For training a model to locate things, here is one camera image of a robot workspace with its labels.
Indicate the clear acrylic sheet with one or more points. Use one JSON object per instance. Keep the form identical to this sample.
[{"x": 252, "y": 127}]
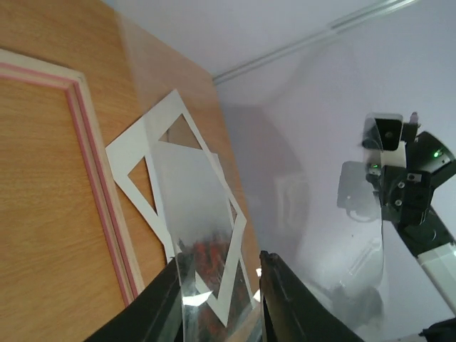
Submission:
[{"x": 319, "y": 214}]

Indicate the pink wooden picture frame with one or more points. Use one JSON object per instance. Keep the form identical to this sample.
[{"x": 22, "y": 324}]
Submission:
[{"x": 73, "y": 83}]

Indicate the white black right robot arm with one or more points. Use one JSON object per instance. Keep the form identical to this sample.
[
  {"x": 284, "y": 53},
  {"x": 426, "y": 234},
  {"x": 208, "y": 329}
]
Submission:
[{"x": 431, "y": 243}]

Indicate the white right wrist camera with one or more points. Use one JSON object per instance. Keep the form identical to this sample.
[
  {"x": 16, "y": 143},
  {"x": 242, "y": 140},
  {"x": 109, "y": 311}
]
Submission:
[{"x": 384, "y": 139}]

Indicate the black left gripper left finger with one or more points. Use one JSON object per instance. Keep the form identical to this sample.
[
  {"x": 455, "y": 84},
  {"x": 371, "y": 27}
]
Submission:
[{"x": 155, "y": 315}]

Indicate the aluminium wall corner profile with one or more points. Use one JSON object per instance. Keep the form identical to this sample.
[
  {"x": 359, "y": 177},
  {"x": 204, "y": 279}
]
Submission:
[{"x": 339, "y": 26}]

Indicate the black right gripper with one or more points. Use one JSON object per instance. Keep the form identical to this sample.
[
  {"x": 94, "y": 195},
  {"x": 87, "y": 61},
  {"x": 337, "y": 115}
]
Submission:
[{"x": 405, "y": 195}]

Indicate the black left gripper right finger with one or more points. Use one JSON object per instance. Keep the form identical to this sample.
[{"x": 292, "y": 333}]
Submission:
[{"x": 290, "y": 312}]

